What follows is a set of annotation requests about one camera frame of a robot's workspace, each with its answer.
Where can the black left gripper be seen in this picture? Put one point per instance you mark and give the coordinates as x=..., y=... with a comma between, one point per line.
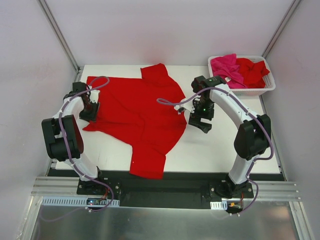
x=89, y=113

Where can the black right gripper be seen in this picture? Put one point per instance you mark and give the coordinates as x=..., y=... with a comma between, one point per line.
x=200, y=121

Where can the red t shirt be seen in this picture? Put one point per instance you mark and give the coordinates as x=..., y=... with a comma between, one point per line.
x=129, y=112
x=252, y=73

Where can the white perforated plastic basket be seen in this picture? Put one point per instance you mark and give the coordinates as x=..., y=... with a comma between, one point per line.
x=268, y=79

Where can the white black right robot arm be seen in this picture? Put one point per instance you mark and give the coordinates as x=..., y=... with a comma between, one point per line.
x=253, y=130

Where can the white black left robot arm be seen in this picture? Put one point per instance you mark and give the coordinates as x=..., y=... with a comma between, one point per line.
x=63, y=140

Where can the pink t shirt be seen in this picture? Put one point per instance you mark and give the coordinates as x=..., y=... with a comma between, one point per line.
x=226, y=67

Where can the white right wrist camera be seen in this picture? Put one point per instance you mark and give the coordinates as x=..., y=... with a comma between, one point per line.
x=181, y=108

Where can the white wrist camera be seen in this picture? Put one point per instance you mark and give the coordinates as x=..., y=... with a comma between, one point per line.
x=181, y=108
x=94, y=96

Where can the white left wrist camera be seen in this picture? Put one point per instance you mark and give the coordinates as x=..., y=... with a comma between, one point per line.
x=94, y=96

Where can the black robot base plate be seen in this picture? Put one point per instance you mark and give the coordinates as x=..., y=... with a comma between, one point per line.
x=176, y=190

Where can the right white cable duct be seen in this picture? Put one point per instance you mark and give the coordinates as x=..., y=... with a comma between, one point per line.
x=219, y=205

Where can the white cable duct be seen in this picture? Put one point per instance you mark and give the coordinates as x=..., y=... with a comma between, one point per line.
x=66, y=201
x=219, y=205

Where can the left aluminium frame post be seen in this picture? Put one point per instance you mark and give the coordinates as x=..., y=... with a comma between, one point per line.
x=58, y=33

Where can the aluminium frame post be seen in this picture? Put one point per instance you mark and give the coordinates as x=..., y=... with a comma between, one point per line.
x=58, y=33
x=293, y=7

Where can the left white cable duct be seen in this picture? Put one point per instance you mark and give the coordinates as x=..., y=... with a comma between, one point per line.
x=66, y=201

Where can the right aluminium frame post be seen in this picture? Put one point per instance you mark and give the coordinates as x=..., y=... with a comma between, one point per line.
x=293, y=7

